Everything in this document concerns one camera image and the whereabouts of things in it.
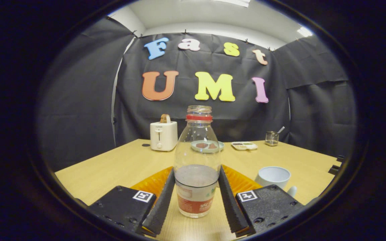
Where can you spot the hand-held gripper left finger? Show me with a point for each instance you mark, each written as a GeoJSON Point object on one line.
{"type": "Point", "coordinates": [162, 207]}

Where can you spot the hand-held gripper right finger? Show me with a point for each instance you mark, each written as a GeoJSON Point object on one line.
{"type": "Point", "coordinates": [230, 207]}

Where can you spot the clear plastic juice bottle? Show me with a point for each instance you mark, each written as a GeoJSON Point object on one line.
{"type": "Point", "coordinates": [197, 187]}

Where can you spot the pale blue cup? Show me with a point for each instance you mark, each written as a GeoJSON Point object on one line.
{"type": "Point", "coordinates": [273, 177]}

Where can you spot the pale green plate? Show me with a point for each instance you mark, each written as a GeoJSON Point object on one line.
{"type": "Point", "coordinates": [221, 146]}

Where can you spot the white divided snack dish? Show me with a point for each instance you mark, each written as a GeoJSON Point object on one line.
{"type": "Point", "coordinates": [244, 146]}

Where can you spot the wooden table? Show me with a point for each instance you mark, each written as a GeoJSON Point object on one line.
{"type": "Point", "coordinates": [112, 164]}

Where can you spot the white toaster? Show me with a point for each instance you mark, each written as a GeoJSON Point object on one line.
{"type": "Point", "coordinates": [163, 135]}

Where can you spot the clear glass utensil holder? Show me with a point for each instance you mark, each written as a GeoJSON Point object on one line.
{"type": "Point", "coordinates": [271, 139]}

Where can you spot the bread slice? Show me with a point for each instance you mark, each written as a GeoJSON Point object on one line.
{"type": "Point", "coordinates": [165, 118]}

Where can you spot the metal spoon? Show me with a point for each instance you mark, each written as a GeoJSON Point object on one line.
{"type": "Point", "coordinates": [281, 129]}

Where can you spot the black backdrop cloth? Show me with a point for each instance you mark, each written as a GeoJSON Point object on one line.
{"type": "Point", "coordinates": [230, 113]}

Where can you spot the black table edge clamp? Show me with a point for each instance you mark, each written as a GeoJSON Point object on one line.
{"type": "Point", "coordinates": [340, 158]}
{"type": "Point", "coordinates": [334, 170]}

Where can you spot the small ceiling light panel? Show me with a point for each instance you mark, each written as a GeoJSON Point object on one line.
{"type": "Point", "coordinates": [304, 31]}

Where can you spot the large ceiling light panel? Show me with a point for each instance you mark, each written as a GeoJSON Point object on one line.
{"type": "Point", "coordinates": [236, 2]}

